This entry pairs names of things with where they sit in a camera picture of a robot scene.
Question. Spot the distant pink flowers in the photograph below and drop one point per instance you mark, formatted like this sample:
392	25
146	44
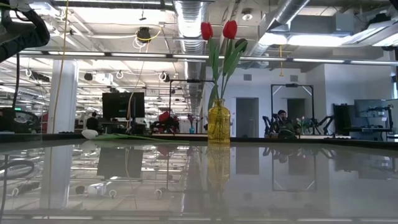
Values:
301	119

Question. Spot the dark green backpack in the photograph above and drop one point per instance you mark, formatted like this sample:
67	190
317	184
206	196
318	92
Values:
286	132

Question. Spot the white artificial tulip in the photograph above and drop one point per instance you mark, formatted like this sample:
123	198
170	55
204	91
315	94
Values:
89	134

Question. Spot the yellow glass vase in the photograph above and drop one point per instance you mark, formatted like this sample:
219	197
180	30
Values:
219	124

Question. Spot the black ceiling camera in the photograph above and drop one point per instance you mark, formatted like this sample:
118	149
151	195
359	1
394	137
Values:
143	33

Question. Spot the dark desk monitor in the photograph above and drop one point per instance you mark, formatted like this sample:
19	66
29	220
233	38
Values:
342	118

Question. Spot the person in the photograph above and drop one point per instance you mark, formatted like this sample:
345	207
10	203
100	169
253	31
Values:
92	123
282	115

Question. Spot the red equipment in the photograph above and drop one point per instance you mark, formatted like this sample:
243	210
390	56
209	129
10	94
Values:
164	116

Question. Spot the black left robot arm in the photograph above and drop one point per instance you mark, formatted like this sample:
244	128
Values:
31	37

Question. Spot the white glossy work sheet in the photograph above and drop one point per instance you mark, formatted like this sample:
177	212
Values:
280	186

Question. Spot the small blue vase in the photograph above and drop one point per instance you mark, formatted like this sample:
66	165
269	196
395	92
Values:
191	130

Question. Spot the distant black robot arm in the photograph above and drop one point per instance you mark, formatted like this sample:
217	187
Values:
266	123
326	119

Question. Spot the gray desk monitor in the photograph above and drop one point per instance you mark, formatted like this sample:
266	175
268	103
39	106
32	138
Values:
370	107

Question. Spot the black robot station frame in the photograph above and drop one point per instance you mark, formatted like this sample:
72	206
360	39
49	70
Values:
192	81
292	84

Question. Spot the red artificial tulip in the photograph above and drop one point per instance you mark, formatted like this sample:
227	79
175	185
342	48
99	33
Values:
206	31
230	29

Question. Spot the black monitor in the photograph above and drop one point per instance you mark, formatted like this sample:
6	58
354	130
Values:
122	105

